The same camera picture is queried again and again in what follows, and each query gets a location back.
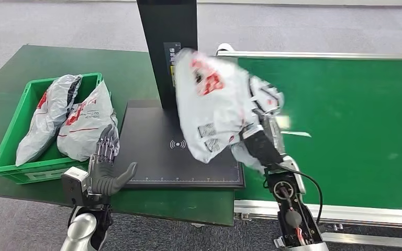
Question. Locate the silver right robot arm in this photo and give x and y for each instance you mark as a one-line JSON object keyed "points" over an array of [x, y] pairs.
{"points": [[294, 211]]}

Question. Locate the black inbound scanner machine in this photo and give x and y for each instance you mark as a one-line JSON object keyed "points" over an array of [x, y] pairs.
{"points": [[152, 138]]}

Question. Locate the grey package with black stripe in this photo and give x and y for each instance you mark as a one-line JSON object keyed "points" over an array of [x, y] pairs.
{"points": [[48, 114]]}

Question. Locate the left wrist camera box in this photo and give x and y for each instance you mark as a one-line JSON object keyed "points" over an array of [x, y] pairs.
{"points": [[75, 185]]}

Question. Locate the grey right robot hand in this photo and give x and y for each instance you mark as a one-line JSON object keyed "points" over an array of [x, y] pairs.
{"points": [[261, 147]]}

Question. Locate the green conveyor belt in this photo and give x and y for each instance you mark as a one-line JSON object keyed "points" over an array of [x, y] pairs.
{"points": [[353, 104]]}

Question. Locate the green plastic crate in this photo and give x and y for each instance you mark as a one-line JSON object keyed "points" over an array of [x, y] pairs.
{"points": [[12, 138]]}

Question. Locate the white package with red print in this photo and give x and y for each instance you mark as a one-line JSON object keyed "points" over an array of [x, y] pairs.
{"points": [[86, 128]]}

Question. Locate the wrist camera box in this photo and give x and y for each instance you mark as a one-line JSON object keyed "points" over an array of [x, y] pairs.
{"points": [[75, 185], [295, 173]]}

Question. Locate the aluminium conveyor frame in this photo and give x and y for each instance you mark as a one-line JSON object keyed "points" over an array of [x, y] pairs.
{"points": [[360, 214]]}

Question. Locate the white package with shipping labels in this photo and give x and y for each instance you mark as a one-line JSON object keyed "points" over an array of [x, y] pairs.
{"points": [[215, 111]]}

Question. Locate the black and yellow label sticker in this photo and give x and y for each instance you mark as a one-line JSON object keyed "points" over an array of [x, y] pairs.
{"points": [[169, 55]]}

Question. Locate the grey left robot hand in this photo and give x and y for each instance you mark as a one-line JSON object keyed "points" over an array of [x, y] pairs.
{"points": [[105, 176]]}

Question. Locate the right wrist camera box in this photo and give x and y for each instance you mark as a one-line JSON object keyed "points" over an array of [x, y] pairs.
{"points": [[295, 173]]}

